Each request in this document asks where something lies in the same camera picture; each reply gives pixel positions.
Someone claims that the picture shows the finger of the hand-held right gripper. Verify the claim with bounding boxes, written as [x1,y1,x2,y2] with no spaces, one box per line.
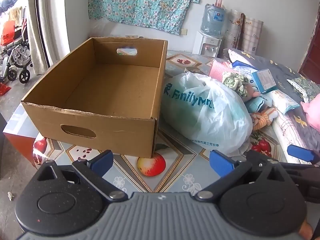
[279,161,320,198]
[287,144,320,164]

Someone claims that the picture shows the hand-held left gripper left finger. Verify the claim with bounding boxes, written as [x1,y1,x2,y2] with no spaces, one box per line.
[36,149,128,202]

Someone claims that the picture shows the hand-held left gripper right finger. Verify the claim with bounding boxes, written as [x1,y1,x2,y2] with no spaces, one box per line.
[195,149,285,202]

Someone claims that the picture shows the pink plush toy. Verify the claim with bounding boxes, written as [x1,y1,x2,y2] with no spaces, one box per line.
[300,97,320,128]

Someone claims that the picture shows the orange striped towel doll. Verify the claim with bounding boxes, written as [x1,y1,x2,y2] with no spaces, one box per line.
[250,107,278,131]

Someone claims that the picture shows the white tissue pack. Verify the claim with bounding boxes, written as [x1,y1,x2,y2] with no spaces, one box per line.
[271,90,300,114]

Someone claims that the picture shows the brown cardboard box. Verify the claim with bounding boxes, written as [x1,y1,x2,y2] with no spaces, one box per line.
[21,37,168,158]

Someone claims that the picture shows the blue paper box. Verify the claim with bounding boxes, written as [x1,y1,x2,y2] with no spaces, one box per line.
[251,69,278,93]

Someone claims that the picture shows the pink towel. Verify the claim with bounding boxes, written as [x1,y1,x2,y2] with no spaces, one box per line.
[209,60,233,83]

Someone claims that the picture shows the white patterned cloth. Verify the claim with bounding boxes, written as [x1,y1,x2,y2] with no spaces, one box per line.
[271,116,313,163]

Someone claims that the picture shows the white plastic shopping bag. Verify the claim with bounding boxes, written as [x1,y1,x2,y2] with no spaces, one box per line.
[160,71,253,155]

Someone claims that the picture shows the green lace cloth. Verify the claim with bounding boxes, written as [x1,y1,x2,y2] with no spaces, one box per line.
[287,77,320,103]

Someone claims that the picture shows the green hat plush doll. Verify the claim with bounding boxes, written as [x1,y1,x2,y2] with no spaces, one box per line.
[222,71,261,101]

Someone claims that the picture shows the grey printed blanket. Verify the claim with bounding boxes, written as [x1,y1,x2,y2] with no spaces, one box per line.
[227,47,320,153]

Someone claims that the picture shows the brown wooden door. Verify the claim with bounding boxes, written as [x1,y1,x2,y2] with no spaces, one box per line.
[297,29,320,85]

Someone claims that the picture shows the white plastic package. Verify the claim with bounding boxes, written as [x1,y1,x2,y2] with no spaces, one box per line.
[231,55,260,76]

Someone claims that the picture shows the white water dispenser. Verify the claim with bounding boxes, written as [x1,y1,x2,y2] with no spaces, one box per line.
[192,31,223,58]

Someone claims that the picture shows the rolled patterned mats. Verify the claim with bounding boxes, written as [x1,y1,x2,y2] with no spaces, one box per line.
[224,9,264,55]

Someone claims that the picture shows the wheelchair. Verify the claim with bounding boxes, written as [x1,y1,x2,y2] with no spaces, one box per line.
[0,20,33,84]

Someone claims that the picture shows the blue water bottle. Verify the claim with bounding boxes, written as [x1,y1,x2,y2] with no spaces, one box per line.
[201,4,225,39]

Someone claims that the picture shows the beige curtain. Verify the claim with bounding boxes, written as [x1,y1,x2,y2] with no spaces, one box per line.
[27,0,70,75]

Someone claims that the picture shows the orange bag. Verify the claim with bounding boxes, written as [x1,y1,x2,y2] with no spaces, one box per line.
[0,20,16,47]

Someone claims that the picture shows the hanging laundry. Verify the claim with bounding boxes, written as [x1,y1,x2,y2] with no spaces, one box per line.
[0,0,25,28]

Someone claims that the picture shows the teal floral wall cloth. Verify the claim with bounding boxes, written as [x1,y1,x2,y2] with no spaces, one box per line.
[88,0,203,34]

